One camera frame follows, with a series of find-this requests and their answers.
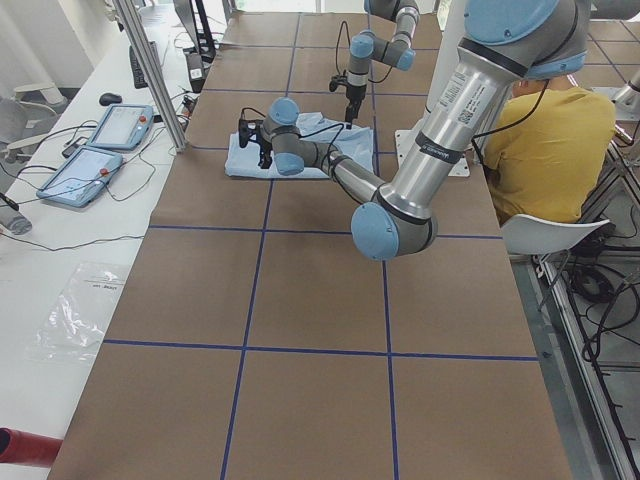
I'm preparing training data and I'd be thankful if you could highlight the light blue button-up shirt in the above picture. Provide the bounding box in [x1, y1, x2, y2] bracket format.
[225, 112, 373, 179]

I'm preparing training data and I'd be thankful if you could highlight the upper teach pendant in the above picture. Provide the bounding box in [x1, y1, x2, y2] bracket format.
[87, 104, 154, 152]

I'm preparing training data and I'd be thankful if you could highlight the white chair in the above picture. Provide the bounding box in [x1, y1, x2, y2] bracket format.
[501, 214, 610, 255]

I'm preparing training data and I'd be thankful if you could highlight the black computer mouse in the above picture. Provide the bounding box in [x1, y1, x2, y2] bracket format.
[99, 92, 123, 106]

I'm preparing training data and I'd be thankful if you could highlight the teach pendant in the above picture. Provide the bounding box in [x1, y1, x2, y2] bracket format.
[36, 146, 123, 208]
[87, 104, 154, 152]

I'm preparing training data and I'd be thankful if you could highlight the aluminium frame post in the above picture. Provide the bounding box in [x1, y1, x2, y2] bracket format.
[113, 0, 187, 153]

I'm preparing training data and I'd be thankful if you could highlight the clear plastic bag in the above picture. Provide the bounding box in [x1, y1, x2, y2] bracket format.
[25, 262, 131, 364]

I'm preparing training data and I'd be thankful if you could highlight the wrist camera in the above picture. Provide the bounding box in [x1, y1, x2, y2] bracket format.
[237, 117, 263, 148]
[329, 73, 348, 93]

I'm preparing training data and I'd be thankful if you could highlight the person in yellow shirt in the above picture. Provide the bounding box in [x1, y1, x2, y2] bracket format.
[484, 76, 616, 224]

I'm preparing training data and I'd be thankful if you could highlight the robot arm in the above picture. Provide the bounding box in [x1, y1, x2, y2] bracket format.
[238, 1, 591, 261]
[335, 0, 420, 124]

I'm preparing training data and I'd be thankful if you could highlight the red cylinder object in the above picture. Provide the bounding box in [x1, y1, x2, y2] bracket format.
[1, 427, 62, 468]

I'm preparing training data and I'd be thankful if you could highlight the lower teach pendant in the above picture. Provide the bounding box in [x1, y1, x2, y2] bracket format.
[36, 146, 123, 208]

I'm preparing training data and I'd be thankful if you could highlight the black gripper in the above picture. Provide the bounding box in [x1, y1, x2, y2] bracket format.
[256, 131, 273, 170]
[344, 84, 366, 126]

